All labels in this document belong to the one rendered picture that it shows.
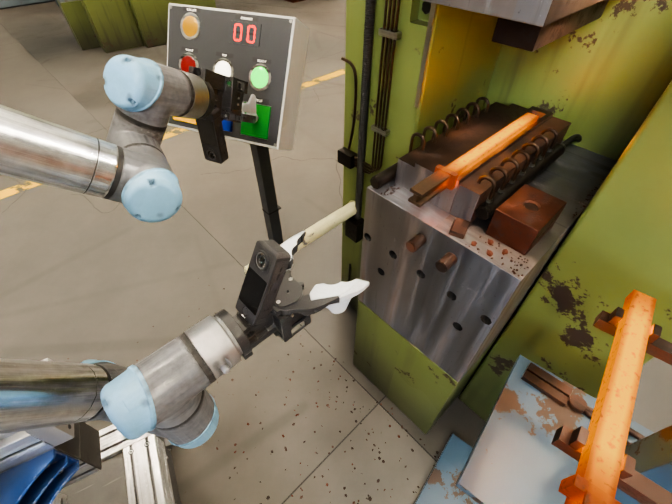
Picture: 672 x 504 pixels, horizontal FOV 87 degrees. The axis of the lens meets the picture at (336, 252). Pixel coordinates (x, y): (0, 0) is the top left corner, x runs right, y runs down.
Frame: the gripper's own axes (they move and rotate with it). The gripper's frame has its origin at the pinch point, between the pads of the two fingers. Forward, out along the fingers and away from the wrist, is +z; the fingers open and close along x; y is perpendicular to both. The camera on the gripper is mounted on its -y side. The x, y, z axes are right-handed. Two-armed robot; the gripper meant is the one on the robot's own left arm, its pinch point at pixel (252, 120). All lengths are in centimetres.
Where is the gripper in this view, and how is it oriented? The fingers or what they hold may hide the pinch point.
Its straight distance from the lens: 90.6
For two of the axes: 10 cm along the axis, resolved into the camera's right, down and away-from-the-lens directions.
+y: 1.9, -9.3, -3.2
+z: 3.2, -2.5, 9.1
